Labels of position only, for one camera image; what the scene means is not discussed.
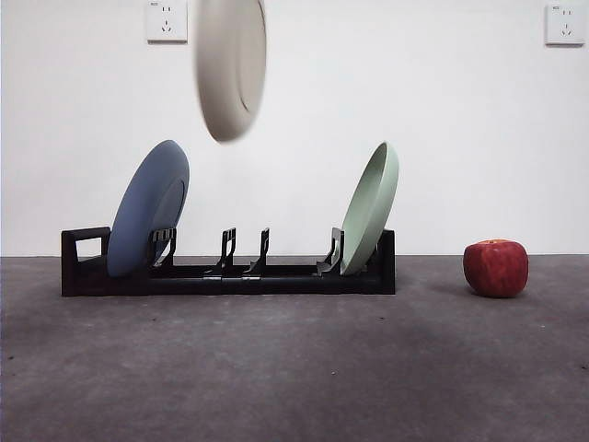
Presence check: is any cream yellow plate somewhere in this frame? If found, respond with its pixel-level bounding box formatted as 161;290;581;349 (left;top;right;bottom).
195;0;268;145

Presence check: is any red apple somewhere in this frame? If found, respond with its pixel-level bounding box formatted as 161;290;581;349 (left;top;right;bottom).
462;238;529;298

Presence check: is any black plate rack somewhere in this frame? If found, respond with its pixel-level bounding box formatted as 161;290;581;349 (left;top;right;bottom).
60;226;397;298

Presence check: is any green plate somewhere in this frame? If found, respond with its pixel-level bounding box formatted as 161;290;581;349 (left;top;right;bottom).
339;141;400;277

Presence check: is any blue plate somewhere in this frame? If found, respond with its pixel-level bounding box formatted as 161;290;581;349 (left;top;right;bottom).
106;139;191;279

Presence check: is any white wall socket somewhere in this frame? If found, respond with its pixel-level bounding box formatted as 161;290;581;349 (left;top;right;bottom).
146;0;189;45
545;4;586;47

